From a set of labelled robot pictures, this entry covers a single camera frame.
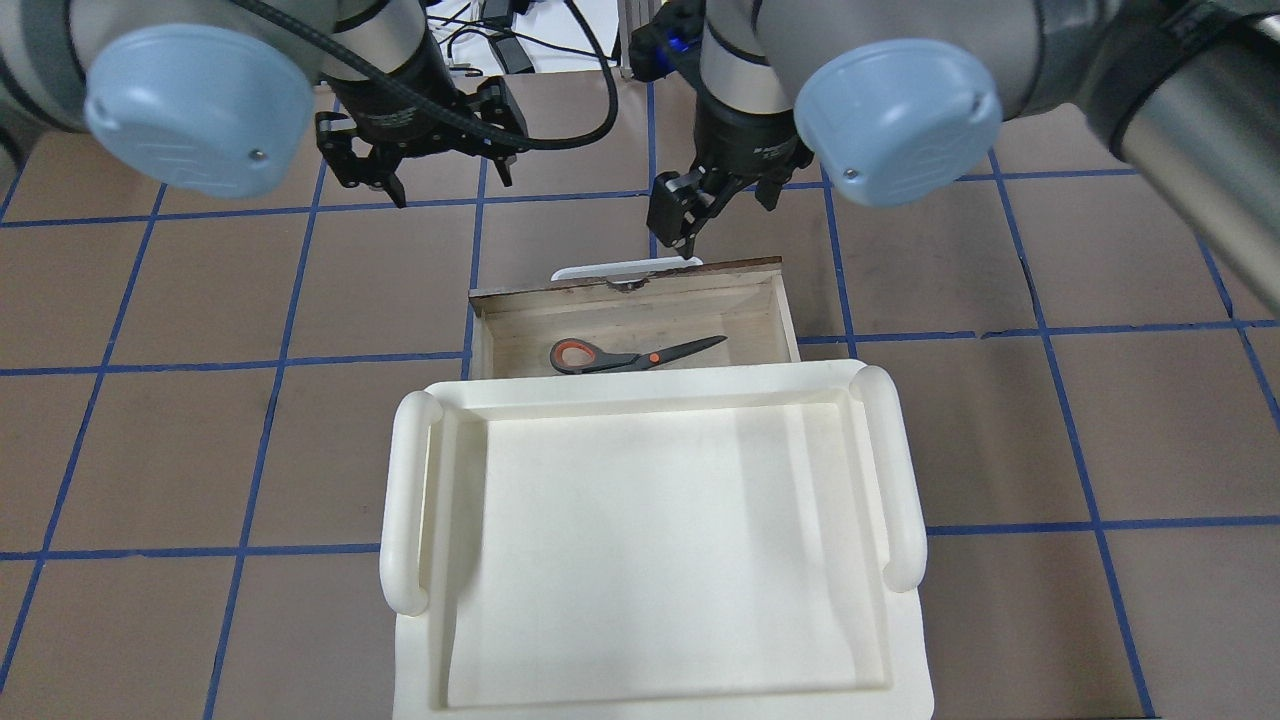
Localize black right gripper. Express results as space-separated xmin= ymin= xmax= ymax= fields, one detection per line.
xmin=646 ymin=95 xmax=814 ymax=259

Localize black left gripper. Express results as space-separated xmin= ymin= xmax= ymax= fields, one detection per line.
xmin=315 ymin=77 xmax=527 ymax=209

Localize wooden drawer with white handle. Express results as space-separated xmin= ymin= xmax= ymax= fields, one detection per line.
xmin=468 ymin=258 xmax=801 ymax=379

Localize grey orange handled scissors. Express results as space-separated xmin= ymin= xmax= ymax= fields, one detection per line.
xmin=548 ymin=334 xmax=727 ymax=375

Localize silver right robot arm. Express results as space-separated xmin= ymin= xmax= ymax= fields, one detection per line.
xmin=628 ymin=1 xmax=1277 ymax=309

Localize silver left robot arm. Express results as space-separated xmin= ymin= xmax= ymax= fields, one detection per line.
xmin=3 ymin=1 xmax=621 ymax=208

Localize white cabinet top tray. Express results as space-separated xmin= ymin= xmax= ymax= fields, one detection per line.
xmin=380 ymin=360 xmax=934 ymax=719

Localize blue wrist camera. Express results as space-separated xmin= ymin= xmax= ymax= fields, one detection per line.
xmin=628 ymin=1 xmax=707 ymax=83

